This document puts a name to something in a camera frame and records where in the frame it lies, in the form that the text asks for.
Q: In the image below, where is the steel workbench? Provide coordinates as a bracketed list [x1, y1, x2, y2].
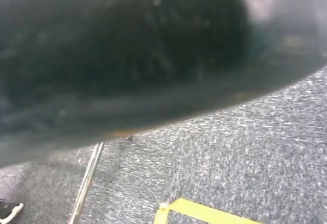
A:
[68, 142, 105, 224]

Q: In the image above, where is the black object with white edge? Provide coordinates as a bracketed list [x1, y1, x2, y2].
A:
[0, 199, 24, 224]

